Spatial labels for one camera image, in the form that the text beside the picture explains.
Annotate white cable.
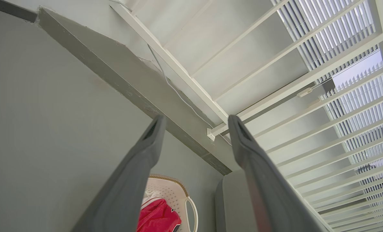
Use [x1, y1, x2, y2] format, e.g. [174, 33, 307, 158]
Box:
[147, 44, 232, 145]

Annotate white window frame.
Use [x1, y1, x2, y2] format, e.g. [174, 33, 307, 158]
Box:
[109, 0, 383, 232]

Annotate white blind pull handle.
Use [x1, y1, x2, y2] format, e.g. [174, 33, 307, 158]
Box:
[296, 87, 313, 98]

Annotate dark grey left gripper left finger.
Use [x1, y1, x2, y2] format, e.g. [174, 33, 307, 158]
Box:
[71, 115, 167, 232]

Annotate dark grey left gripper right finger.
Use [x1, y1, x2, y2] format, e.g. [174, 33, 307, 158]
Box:
[228, 115, 329, 232]

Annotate red and white jersey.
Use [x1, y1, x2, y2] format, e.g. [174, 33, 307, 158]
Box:
[137, 191, 182, 232]

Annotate white window blinds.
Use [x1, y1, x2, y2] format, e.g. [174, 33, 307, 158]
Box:
[271, 0, 383, 232]

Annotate cream laundry basket brown rim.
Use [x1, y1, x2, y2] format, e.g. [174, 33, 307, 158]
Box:
[141, 174, 199, 232]

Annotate dark grey baseboard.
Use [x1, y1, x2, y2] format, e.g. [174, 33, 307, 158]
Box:
[0, 0, 233, 176]

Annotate grey fabric sofa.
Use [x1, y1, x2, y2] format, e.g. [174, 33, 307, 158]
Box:
[215, 169, 259, 232]

